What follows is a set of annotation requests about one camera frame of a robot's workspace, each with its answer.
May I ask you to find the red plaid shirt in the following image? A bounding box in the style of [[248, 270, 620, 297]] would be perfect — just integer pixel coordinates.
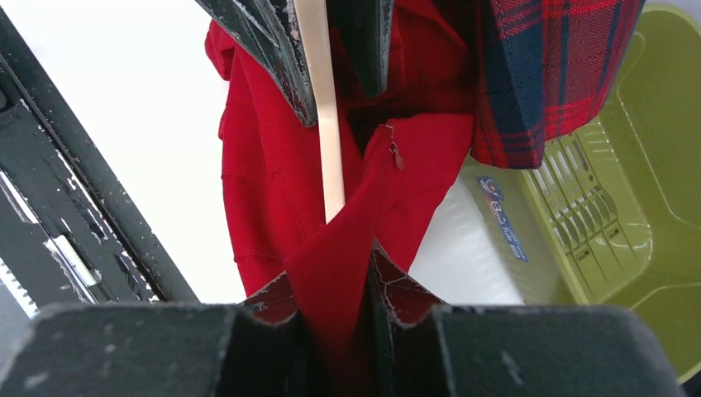
[[436, 1, 643, 170]]

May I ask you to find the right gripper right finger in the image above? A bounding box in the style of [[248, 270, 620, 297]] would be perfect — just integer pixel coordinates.
[[368, 246, 684, 396]]

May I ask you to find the green plastic basket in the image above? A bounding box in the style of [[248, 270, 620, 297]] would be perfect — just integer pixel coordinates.
[[460, 1, 700, 383]]

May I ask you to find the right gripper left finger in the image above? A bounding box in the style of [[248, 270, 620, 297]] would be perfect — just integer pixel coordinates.
[[1, 274, 307, 396]]

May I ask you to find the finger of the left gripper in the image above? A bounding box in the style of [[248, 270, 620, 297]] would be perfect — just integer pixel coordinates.
[[197, 0, 317, 127], [328, 0, 394, 98]]

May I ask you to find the wooden hanger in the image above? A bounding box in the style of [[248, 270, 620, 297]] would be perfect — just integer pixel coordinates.
[[293, 0, 346, 222]]

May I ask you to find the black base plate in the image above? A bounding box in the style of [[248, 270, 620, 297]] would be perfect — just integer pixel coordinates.
[[1, 14, 196, 321]]

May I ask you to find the red pleated skirt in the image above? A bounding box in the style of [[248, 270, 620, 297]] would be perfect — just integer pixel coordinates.
[[205, 1, 476, 396]]

